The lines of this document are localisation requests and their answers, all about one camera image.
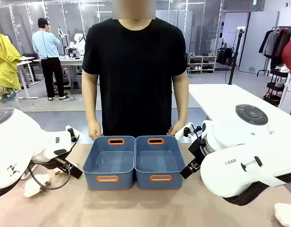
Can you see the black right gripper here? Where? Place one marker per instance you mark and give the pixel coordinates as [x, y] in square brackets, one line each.
[190, 169]

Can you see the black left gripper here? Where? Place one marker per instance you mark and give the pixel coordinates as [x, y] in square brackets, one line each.
[73, 169]

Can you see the white plush toy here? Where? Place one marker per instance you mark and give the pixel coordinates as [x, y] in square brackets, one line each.
[286, 214]
[34, 186]

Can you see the person's right forearm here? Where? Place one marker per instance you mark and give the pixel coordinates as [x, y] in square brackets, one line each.
[93, 108]

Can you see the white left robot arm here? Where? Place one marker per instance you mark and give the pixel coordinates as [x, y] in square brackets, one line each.
[20, 139]

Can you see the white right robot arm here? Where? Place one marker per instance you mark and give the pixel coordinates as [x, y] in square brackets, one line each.
[240, 175]

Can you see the person's left forearm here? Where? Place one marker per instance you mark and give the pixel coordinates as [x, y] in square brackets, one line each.
[182, 108]

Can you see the person's left hand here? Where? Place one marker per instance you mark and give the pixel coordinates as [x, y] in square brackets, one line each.
[177, 128]

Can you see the person's right hand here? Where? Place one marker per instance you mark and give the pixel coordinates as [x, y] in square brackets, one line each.
[95, 132]

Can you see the large white table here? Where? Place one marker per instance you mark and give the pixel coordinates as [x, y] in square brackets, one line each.
[230, 99]

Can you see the grey stool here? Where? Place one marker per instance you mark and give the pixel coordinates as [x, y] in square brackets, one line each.
[77, 84]

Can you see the white shoe rack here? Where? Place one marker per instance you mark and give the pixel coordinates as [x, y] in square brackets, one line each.
[202, 63]

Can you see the person in black T-shirt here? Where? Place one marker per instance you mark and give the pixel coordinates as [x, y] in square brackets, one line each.
[135, 78]

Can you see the white background desk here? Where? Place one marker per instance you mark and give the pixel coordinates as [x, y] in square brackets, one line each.
[69, 62]

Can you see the small white desk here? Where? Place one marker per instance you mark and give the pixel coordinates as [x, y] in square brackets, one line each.
[24, 63]

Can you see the black trolley cart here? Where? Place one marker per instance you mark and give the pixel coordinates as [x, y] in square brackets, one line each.
[275, 87]

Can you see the black bags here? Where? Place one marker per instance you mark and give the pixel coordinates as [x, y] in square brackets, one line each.
[224, 55]

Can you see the black tripod stand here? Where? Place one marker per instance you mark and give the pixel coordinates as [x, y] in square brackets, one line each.
[235, 59]

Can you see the man in light blue shirt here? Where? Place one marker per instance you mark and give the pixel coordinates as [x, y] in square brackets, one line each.
[47, 47]

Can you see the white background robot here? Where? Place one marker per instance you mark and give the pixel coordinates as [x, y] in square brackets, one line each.
[79, 43]

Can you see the person in yellow jacket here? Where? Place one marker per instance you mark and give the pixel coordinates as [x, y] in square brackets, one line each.
[5, 61]

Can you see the clothes rack with dark coats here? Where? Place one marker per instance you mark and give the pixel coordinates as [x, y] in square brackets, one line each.
[277, 45]

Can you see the red garment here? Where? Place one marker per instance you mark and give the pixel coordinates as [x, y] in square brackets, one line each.
[290, 54]

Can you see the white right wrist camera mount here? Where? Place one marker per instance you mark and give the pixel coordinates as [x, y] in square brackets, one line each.
[180, 132]

